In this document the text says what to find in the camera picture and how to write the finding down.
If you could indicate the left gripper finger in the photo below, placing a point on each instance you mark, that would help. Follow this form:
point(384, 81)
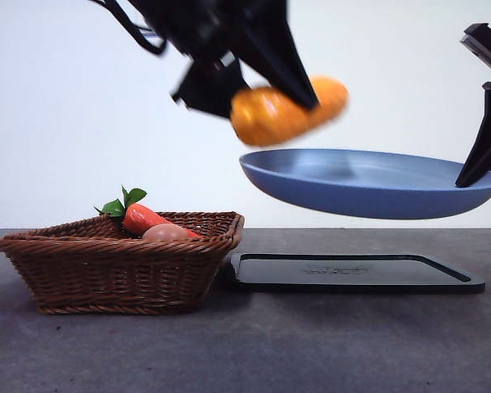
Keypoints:
point(206, 88)
point(286, 69)

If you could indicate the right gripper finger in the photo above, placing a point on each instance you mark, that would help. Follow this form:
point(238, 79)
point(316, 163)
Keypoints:
point(489, 139)

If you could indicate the yellow-orange corn cob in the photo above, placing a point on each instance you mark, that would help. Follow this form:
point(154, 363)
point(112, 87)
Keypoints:
point(270, 118)

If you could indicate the blue round plate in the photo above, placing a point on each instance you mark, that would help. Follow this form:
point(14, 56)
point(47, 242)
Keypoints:
point(352, 196)

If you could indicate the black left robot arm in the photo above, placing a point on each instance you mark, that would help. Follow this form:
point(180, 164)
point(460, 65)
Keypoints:
point(213, 28)

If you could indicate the brown woven wicker basket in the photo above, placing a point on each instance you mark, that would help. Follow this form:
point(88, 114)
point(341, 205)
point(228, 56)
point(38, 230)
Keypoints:
point(106, 270)

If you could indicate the orange carrot with green leaves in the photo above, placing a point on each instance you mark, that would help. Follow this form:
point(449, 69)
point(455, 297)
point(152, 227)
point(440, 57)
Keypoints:
point(141, 217)

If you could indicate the brown egg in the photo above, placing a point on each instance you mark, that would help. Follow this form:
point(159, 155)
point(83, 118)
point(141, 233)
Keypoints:
point(165, 233)

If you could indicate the black rectangular tray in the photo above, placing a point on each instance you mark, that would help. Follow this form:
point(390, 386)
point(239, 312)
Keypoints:
point(352, 282)

